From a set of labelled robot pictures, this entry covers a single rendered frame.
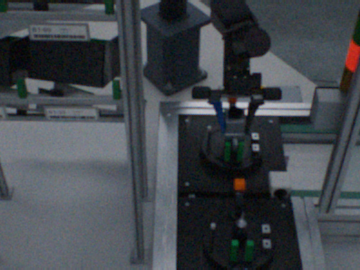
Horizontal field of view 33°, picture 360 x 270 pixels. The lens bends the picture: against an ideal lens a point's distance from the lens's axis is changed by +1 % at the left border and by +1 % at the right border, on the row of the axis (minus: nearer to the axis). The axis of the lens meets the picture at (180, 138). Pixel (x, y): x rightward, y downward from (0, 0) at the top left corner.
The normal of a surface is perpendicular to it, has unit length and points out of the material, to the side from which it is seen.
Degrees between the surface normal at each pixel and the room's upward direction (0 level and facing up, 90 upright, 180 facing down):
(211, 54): 0
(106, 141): 0
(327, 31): 0
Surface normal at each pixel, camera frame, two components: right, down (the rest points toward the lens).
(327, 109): 0.00, 0.70
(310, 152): 0.01, -0.71
